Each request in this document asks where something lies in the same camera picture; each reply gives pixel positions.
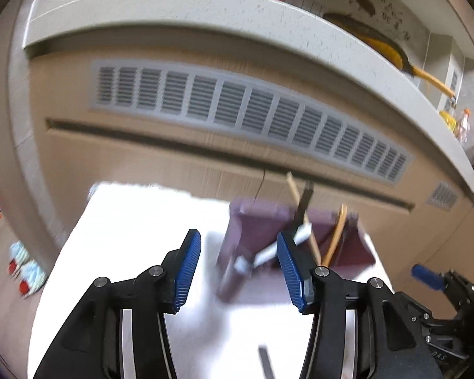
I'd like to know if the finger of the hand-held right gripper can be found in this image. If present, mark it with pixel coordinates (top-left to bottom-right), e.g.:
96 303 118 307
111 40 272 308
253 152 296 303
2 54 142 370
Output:
395 291 435 326
411 264 449 290

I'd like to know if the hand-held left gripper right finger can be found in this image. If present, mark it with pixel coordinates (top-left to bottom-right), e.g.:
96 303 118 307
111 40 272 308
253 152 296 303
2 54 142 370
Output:
276 230 445 379

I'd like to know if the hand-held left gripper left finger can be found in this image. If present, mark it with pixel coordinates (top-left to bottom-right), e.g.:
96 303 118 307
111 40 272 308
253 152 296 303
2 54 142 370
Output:
33 228 202 379

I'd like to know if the dark purple utensil holder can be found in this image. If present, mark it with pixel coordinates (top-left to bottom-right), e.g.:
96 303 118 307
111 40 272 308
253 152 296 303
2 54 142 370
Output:
216 198 377 303

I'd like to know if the wooden spoon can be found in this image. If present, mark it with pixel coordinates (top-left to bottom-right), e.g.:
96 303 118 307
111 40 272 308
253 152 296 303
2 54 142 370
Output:
325 204 347 266

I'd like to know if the wooden chopstick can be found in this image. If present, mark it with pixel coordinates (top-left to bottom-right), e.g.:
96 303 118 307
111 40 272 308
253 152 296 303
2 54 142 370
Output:
286 172 322 265

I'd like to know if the white textured tablecloth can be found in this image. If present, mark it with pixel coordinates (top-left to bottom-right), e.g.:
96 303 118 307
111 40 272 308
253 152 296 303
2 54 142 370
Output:
28 182 398 379

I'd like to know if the small grey vent grille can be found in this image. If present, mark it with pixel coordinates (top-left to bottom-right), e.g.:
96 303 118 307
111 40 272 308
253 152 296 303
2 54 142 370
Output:
426 182 459 209

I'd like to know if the light wood base cabinet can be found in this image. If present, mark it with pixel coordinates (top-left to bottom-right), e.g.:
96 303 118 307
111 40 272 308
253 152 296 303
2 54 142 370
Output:
27 45 474 324

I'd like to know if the plastic bottle with orange cap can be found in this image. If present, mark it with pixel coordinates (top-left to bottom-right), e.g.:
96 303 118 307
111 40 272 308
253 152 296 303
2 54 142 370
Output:
456 108 471 145

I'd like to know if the teal and red slipper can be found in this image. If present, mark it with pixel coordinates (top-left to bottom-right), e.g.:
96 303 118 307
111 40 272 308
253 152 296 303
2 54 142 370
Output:
9 241 28 275
20 262 47 298

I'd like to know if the yellow food package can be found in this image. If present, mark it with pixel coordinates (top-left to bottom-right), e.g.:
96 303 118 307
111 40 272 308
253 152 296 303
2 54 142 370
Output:
438 111 459 131

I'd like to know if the long grey vent grille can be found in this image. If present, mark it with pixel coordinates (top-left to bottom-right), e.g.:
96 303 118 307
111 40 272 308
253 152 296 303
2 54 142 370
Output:
88 58 416 185

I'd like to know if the grey speckled kitchen counter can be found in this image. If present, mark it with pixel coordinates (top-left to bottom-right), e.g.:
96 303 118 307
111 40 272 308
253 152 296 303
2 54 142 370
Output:
21 0 474 214

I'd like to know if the white wall unit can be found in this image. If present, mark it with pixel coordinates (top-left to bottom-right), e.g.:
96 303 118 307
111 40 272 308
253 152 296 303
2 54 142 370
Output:
444 53 465 103

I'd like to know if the black wok with yellow handle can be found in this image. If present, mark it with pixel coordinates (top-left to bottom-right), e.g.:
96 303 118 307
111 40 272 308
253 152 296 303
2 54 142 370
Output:
323 11 457 99

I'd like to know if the cartoon boy wall sticker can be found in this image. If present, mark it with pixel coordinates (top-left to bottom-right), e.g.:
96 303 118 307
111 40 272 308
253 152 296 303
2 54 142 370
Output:
347 0 411 40

